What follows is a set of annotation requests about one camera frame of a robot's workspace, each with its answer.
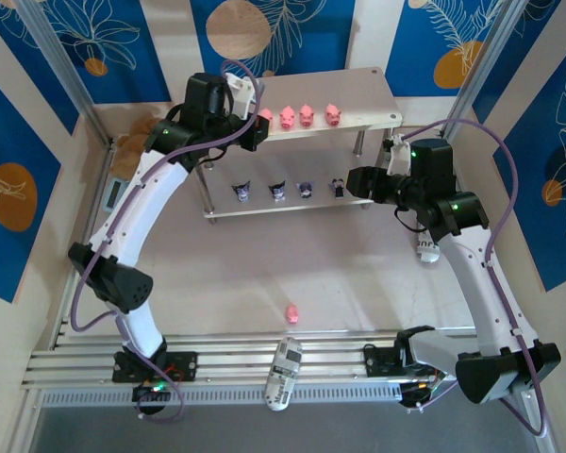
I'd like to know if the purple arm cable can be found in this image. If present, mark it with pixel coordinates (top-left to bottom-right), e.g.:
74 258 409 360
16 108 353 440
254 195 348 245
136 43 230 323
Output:
398 118 551 438
70 59 265 425

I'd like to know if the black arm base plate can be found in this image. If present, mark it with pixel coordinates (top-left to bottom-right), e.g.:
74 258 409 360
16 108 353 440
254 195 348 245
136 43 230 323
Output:
111 351 199 383
363 346 407 378

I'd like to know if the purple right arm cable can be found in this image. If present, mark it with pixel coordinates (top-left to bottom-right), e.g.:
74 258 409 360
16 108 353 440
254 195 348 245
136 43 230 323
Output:
398 118 551 438

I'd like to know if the aluminium frame post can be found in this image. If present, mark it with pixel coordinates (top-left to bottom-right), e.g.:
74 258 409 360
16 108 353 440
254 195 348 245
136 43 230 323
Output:
16 0 113 148
441 0 534 143

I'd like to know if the black electronics board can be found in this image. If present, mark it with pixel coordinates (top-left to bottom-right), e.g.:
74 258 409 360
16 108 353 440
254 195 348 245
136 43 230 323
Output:
131 381 171 416
398 379 442 411

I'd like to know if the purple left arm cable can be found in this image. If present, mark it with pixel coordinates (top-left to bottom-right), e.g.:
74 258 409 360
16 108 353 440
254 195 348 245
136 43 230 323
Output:
70 59 265 425

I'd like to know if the grey slotted cable duct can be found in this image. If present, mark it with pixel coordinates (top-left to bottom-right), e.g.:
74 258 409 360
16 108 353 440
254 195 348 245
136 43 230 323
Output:
40 384 405 408

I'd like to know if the grey metal panel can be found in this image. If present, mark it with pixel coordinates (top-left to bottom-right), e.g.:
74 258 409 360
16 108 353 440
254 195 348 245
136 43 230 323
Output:
27 405 537 453

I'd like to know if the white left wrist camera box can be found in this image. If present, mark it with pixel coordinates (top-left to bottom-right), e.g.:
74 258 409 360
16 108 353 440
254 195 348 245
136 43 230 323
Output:
224 73 260 117

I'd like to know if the teal calculator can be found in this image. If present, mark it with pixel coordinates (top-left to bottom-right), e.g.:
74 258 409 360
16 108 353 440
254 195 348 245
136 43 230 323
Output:
104 179 128 213

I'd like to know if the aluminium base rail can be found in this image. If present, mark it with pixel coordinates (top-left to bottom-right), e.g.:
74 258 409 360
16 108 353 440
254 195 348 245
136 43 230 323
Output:
21 332 541 391

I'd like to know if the brown plush toy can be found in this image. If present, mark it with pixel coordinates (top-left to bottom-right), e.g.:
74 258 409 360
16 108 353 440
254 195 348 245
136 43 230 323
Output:
110 112 155 178

